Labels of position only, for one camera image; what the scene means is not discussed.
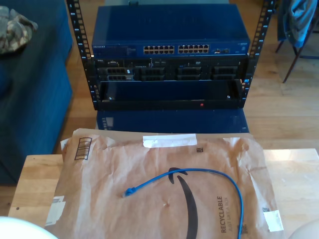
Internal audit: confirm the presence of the blue sofa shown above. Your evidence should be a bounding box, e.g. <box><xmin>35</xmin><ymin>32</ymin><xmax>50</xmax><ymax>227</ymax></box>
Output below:
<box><xmin>0</xmin><ymin>0</ymin><xmax>73</xmax><ymax>186</ymax></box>

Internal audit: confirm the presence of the camouflage cloth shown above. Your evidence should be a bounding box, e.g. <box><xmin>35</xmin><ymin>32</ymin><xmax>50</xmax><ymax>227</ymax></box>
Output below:
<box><xmin>0</xmin><ymin>6</ymin><xmax>38</xmax><ymax>55</ymax></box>

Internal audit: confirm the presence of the blue network switch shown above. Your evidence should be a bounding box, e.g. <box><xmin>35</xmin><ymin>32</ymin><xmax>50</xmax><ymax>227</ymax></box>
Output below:
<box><xmin>91</xmin><ymin>4</ymin><xmax>251</xmax><ymax>59</ymax></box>

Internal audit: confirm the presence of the blue network cable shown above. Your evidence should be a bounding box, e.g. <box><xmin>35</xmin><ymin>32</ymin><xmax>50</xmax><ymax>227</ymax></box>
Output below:
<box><xmin>121</xmin><ymin>168</ymin><xmax>244</xmax><ymax>239</ymax></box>

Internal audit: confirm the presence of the brown paper mailer bag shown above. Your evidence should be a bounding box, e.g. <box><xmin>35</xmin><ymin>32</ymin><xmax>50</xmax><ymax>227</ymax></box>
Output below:
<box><xmin>43</xmin><ymin>128</ymin><xmax>286</xmax><ymax>239</ymax></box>

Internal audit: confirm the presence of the white shipping label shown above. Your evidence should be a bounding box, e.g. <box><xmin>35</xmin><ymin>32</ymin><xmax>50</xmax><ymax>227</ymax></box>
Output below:
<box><xmin>44</xmin><ymin>196</ymin><xmax>66</xmax><ymax>226</ymax></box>

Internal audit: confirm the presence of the short white tape strip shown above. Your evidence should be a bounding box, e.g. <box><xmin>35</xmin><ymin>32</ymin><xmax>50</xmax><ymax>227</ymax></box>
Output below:
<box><xmin>263</xmin><ymin>210</ymin><xmax>284</xmax><ymax>232</ymax></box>

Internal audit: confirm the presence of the dark metal chair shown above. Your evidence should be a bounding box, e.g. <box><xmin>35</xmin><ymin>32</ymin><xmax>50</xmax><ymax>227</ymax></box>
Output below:
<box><xmin>275</xmin><ymin>0</ymin><xmax>319</xmax><ymax>84</ymax></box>

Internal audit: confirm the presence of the dark blue flat device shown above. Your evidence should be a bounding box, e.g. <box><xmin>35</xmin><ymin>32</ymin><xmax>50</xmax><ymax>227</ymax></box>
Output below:
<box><xmin>96</xmin><ymin>108</ymin><xmax>250</xmax><ymax>134</ymax></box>

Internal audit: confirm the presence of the black rack shelf tray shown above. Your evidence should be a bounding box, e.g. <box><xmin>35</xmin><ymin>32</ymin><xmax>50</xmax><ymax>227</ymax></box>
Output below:
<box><xmin>98</xmin><ymin>79</ymin><xmax>246</xmax><ymax>110</ymax></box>

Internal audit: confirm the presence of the black rack server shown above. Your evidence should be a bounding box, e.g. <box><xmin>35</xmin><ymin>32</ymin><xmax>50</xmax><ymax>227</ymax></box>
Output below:
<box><xmin>94</xmin><ymin>57</ymin><xmax>246</xmax><ymax>82</ymax></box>

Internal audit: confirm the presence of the black rack frame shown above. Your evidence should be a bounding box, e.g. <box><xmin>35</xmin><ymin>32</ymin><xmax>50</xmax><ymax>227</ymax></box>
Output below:
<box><xmin>65</xmin><ymin>0</ymin><xmax>277</xmax><ymax>112</ymax></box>

